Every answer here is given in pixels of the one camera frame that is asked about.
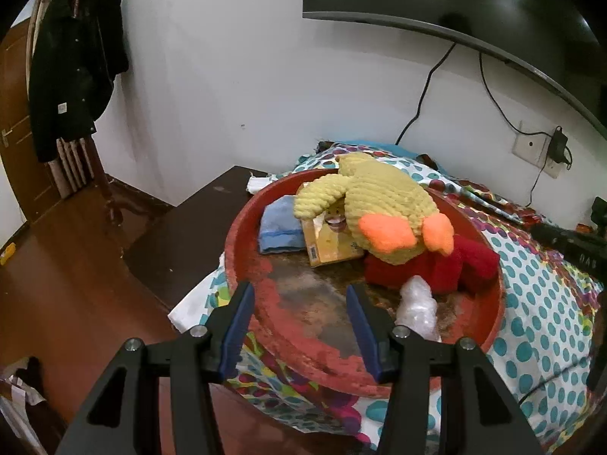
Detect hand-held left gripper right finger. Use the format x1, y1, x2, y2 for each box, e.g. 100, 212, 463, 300
345, 284, 544, 455

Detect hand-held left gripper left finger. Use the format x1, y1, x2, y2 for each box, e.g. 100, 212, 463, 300
54, 281, 256, 455

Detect clear plastic bag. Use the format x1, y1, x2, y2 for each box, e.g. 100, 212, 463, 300
396, 275, 442, 342

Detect round red tray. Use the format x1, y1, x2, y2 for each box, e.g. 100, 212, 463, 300
224, 167, 507, 398

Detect yellow cardboard box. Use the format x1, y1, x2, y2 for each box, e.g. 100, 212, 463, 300
301, 215, 366, 267

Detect light blue sock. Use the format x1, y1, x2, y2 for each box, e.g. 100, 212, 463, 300
258, 198, 307, 253

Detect yellow plush duck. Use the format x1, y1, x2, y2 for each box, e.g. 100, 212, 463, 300
293, 153, 455, 266

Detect polka dot cloth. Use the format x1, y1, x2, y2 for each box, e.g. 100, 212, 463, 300
168, 144, 607, 437

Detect dark wooden cabinet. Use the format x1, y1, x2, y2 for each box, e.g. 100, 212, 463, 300
122, 166, 276, 314

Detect black power adapter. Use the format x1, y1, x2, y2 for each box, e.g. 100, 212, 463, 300
547, 126, 568, 164

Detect teal cloth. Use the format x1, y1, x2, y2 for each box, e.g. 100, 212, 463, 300
332, 140, 447, 171

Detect wooden coat rack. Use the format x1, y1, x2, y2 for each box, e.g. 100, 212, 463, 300
26, 0, 125, 228

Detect white paper scraps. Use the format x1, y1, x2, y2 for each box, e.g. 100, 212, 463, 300
0, 355, 48, 437

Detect black jacket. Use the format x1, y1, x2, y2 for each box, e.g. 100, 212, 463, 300
28, 0, 130, 164

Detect brown wooden door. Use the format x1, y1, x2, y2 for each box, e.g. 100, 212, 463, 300
0, 19, 62, 223

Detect black adapter output cable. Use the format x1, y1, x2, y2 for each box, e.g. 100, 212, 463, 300
524, 163, 544, 209

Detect black cable to adapter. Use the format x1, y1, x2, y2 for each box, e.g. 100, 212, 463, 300
479, 52, 555, 136

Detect thin black television cable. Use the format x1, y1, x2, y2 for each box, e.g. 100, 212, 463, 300
396, 42, 457, 145

